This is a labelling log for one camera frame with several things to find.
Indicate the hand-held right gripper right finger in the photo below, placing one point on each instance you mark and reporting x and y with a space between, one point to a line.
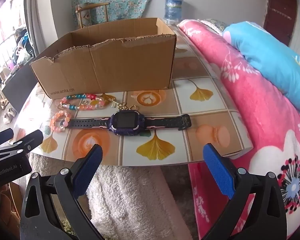
218 172

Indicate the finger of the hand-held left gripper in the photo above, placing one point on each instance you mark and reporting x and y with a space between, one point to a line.
1 137
31 138

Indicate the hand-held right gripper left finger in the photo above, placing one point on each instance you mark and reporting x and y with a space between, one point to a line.
87 170

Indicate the dark purple smart watch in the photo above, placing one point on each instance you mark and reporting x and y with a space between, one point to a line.
125 120

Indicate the silver bar earring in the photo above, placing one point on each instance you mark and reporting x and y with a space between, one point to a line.
112 104

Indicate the gold butterfly earring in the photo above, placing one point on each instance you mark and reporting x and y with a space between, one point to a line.
122 105

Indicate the brown cardboard box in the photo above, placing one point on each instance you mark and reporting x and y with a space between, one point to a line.
110 67

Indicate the white shoes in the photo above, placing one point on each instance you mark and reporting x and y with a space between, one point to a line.
8 116

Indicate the beige shoes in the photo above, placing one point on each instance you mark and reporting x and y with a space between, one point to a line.
4 103

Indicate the white fluffy blanket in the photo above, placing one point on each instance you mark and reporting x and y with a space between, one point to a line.
130 200

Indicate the pink floral blanket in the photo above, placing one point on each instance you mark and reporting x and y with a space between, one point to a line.
260 120

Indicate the pile of clothes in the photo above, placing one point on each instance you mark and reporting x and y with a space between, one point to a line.
22 45

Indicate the grey curtain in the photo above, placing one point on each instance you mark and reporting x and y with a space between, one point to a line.
31 17

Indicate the blue pillow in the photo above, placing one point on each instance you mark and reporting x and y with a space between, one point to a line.
270 57

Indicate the wooden chair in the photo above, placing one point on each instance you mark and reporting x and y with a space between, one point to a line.
91 6

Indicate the grey patterned cushion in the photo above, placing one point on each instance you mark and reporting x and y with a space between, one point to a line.
212 25

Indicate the brown door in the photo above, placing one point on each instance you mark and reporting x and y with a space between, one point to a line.
280 25

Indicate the metal hook rack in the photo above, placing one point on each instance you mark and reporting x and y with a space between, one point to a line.
281 12

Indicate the teal floral wall cloth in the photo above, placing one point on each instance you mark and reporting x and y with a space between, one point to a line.
130 2

